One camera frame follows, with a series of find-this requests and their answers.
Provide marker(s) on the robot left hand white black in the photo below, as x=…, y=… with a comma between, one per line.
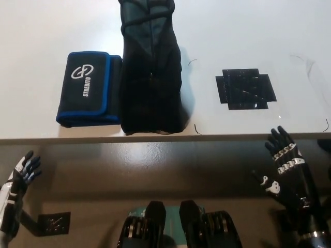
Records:
x=15, y=186

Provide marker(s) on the robot right hand white black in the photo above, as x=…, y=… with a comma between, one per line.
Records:
x=294, y=180

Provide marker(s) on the black lunch bag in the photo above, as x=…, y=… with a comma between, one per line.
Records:
x=152, y=90

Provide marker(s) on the black diagonal bar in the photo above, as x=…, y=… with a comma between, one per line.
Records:
x=29, y=219

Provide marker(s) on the black tape mark, small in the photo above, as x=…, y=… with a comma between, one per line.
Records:
x=55, y=222

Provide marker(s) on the black tape cross, glossy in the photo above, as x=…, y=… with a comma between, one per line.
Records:
x=245, y=90

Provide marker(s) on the black blue Strebito pouch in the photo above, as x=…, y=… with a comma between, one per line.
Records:
x=85, y=85

